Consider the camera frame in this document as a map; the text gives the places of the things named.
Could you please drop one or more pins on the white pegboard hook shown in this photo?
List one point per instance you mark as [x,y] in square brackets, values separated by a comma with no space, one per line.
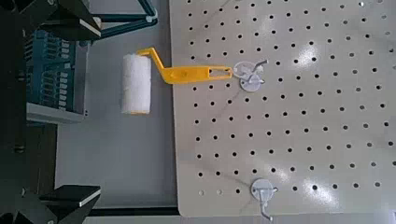
[263,189]
[250,84]

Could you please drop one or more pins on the white perforated pegboard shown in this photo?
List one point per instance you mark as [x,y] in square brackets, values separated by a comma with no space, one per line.
[295,124]

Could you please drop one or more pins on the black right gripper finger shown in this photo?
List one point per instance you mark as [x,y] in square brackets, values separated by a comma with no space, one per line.
[68,199]
[71,25]

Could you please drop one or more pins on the black support post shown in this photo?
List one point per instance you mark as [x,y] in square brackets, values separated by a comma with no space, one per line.
[134,212]

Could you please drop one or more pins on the grey blue folding crate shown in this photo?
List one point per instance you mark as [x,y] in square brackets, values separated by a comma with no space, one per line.
[49,77]

